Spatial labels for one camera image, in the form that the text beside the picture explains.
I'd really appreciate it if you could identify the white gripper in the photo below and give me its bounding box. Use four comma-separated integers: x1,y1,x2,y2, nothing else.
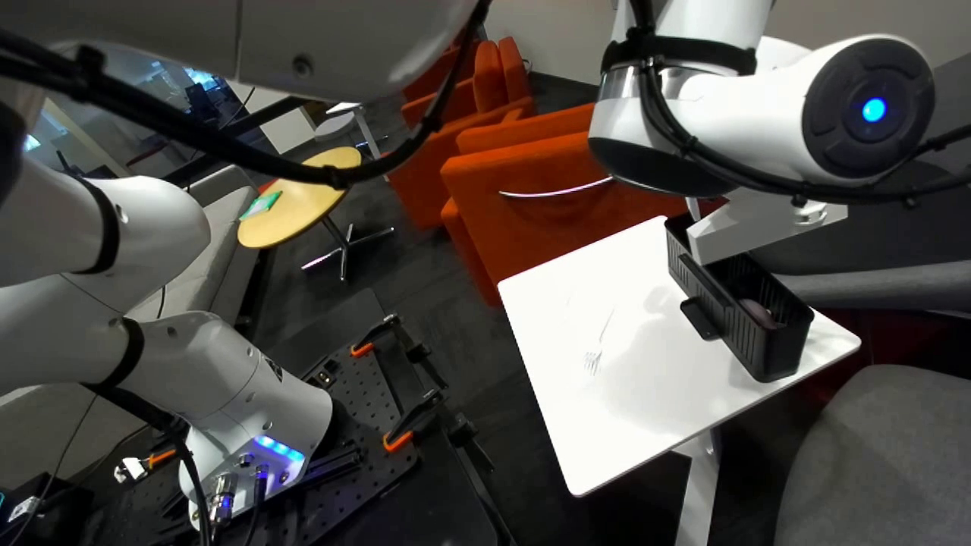
687,187,853,269

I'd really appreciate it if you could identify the round yellow wooden table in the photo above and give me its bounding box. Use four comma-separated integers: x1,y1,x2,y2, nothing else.
233,142,401,286

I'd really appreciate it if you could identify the white table leg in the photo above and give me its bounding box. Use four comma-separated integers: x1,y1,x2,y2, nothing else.
670,434,721,546

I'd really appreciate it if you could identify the small white orange connector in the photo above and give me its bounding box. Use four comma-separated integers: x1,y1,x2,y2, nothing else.
111,447,181,485

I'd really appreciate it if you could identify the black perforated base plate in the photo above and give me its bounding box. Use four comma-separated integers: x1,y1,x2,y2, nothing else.
150,338,424,546

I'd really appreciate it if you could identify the large orange armchair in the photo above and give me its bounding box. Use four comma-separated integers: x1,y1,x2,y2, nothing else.
437,96,716,303

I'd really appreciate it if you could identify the green card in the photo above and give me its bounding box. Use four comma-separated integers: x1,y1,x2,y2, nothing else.
241,187,286,222

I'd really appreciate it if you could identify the small white side table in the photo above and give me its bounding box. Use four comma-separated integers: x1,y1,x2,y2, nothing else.
320,96,386,160

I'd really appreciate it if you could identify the black cutlery box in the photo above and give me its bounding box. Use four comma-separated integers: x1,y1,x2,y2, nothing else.
661,222,818,384

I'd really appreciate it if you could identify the grey armchair with dark cushion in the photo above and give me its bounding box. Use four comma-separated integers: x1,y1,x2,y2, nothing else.
724,47,971,318

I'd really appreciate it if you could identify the white item in box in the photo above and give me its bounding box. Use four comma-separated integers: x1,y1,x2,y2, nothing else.
737,291,793,331

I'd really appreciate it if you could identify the black base cable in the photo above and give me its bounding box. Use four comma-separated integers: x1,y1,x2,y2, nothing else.
84,381,221,546

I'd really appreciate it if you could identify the black clamp with orange handle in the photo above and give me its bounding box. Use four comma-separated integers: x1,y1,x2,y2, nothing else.
379,384,478,462
346,309,450,393

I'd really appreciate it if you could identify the grey upholstered chair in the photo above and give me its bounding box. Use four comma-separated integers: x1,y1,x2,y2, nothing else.
771,365,971,546

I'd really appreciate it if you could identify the black metal bar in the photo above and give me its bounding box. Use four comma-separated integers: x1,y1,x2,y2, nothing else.
164,93,339,192

